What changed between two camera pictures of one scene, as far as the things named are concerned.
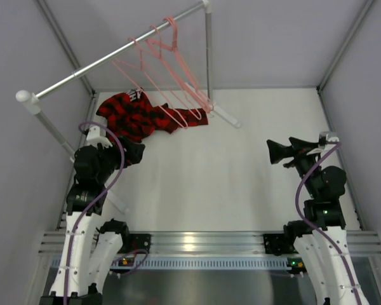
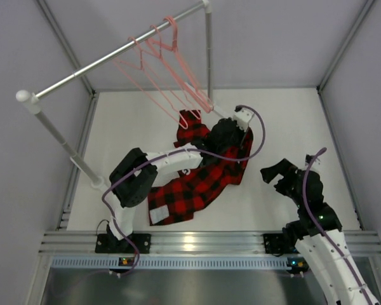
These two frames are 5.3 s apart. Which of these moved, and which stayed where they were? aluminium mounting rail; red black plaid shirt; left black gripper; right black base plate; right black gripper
Moved: left black gripper; right black gripper; red black plaid shirt
Stayed: right black base plate; aluminium mounting rail
